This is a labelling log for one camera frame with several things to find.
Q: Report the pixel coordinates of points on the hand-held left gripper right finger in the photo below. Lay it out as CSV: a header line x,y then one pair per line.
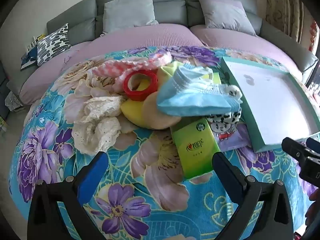
x,y
222,170

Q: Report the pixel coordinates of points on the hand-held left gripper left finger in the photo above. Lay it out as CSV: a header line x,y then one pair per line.
x,y
95,170

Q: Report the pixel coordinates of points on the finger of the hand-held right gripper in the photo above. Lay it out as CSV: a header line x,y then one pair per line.
x,y
314,146
295,150

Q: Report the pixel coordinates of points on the green tissue pack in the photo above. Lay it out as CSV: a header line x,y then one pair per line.
x,y
195,150

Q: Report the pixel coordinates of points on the purple wet wipes pack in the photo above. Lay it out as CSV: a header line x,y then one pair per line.
x,y
232,137

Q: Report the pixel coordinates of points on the white lace cloth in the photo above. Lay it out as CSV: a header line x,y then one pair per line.
x,y
97,120

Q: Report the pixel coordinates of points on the black and white spotted scrunchie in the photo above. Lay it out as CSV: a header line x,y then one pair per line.
x,y
225,118

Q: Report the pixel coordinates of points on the teal box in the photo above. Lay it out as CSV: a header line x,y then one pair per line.
x,y
270,100

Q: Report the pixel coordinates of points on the yellow sponge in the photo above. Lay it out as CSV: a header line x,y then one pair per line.
x,y
130,112

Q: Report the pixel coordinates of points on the light blue sock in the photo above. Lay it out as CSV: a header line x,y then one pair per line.
x,y
190,102

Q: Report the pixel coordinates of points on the red tape roll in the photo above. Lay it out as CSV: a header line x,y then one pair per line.
x,y
127,90

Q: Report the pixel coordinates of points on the pink checkered cloth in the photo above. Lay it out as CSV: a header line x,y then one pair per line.
x,y
112,70

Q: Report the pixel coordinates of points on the yellow-green cloth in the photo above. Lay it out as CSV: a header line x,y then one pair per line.
x,y
165,72

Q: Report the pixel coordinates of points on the floral blanket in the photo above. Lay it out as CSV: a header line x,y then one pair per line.
x,y
125,180

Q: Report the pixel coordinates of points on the beige round pad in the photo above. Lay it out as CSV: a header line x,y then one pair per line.
x,y
155,117

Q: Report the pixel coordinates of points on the grey patterned cloth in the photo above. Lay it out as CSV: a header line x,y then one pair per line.
x,y
13,101

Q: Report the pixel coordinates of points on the black and white patterned pillow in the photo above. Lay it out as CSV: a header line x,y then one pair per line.
x,y
52,45

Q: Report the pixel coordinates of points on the white and yellow booklets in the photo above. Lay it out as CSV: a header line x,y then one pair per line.
x,y
35,41

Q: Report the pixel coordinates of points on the beige patterned curtain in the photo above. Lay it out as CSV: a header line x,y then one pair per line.
x,y
282,7

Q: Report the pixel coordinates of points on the pink sofa cover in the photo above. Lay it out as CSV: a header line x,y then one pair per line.
x,y
150,37

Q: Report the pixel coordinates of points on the grey and lilac pillow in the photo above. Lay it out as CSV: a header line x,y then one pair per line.
x,y
225,15

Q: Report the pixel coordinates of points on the grey sofa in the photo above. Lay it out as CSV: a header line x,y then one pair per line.
x,y
170,10

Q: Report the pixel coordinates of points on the red wall decoration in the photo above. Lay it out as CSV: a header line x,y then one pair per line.
x,y
315,37

